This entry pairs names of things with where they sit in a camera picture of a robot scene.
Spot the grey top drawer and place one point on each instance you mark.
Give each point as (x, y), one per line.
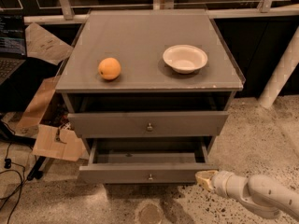
(148, 124)

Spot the open cardboard box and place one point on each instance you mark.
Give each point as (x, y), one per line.
(46, 119)

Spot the white diagonal post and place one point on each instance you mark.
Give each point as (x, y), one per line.
(286, 65)

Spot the grey drawer cabinet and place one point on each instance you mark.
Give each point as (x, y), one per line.
(138, 39)

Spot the white bowl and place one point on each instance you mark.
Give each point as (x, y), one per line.
(185, 59)

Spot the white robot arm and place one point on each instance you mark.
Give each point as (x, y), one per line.
(260, 194)

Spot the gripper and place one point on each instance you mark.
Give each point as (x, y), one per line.
(220, 182)

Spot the grey drawer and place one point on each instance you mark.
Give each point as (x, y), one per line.
(146, 161)
(148, 124)

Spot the brown paper sheet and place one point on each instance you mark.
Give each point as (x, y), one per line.
(43, 45)

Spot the black laptop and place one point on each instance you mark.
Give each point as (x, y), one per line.
(13, 50)

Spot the round floor drain cover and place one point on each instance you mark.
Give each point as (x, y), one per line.
(148, 213)

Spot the orange fruit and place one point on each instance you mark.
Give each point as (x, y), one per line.
(109, 68)

